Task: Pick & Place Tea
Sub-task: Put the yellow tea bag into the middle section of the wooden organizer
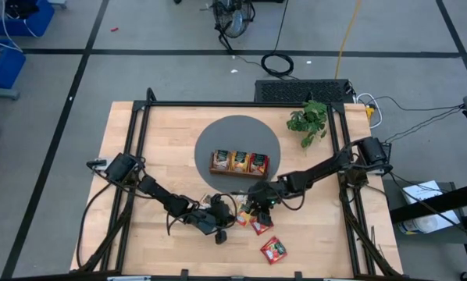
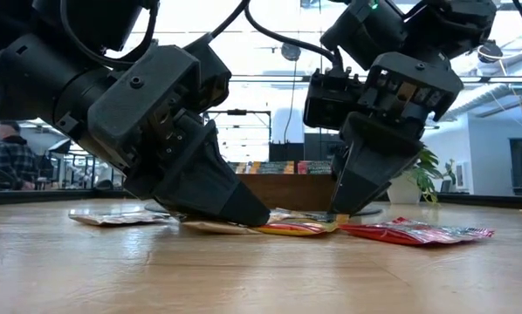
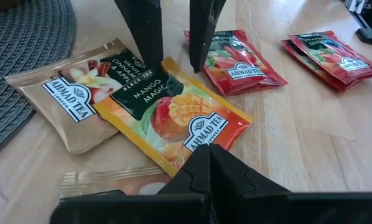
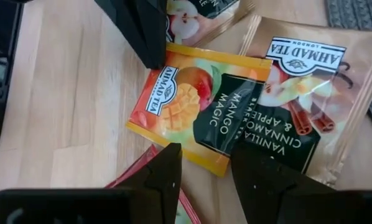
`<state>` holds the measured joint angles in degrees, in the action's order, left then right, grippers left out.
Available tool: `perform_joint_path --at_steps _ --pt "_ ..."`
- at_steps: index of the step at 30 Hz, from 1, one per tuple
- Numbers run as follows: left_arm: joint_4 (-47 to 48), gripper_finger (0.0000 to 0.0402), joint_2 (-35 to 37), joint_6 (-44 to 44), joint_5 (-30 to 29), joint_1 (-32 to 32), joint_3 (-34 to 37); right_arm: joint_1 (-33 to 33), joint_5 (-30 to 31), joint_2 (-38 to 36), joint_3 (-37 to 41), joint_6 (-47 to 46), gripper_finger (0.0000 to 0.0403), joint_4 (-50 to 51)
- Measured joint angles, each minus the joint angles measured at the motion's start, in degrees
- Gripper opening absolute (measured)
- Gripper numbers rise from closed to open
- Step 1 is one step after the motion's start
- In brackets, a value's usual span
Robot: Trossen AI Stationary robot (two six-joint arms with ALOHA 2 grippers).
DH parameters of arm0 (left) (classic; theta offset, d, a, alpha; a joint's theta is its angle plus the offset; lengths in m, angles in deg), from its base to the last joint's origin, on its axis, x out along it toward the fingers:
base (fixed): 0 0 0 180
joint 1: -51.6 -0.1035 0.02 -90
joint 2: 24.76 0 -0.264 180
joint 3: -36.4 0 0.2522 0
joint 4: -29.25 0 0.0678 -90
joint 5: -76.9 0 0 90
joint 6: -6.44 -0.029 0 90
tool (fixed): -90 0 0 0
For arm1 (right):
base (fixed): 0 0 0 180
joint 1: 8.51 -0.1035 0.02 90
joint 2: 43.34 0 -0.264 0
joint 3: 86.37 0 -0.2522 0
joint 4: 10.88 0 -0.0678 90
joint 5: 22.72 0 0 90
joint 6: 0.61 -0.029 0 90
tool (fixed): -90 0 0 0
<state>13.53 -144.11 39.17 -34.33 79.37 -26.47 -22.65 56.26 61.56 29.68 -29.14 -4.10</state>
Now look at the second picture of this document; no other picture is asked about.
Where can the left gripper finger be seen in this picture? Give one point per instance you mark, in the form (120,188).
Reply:
(143,185)
(208,192)

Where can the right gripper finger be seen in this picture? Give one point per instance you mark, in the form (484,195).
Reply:
(374,165)
(338,172)

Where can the red strawberry tea bag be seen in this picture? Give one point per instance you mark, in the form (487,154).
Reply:
(396,235)
(313,168)

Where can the orange mango tea bag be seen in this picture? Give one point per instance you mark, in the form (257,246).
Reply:
(296,229)
(272,168)

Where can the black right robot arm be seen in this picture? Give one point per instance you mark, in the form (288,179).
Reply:
(453,26)

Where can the wooden tea organizer box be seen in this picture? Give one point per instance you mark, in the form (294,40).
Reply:
(287,192)

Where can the black cabinet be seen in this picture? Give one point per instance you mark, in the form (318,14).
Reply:
(318,148)

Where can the green plant in white pot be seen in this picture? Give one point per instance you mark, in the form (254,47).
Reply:
(400,192)

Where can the grey round woven placemat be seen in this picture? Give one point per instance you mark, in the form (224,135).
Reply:
(370,212)

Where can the framed picture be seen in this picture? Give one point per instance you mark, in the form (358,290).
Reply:
(461,174)

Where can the person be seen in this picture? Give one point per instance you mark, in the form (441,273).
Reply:
(14,157)

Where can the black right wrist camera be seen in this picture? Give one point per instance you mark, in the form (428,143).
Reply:
(331,100)

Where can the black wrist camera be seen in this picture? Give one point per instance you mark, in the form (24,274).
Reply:
(331,100)
(208,74)

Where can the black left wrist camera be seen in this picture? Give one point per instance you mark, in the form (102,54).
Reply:
(208,74)

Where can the black metal gantry frame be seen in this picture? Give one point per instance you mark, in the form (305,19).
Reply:
(237,112)

